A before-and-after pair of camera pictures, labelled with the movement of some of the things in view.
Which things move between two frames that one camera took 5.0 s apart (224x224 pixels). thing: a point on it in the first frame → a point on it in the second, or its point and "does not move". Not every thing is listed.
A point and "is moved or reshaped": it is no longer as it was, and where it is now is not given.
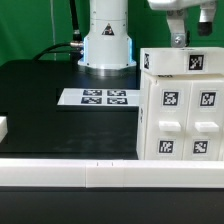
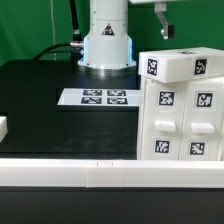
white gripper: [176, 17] → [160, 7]
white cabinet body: [144, 102] is moved or reshaped
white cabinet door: [167, 119] is moved or reshaped
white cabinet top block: [181, 60] is moved or reshaped
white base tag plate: [100, 97] does not move
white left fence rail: [3, 127] does not move
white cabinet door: [204, 129] does not move
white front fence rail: [111, 173] does not move
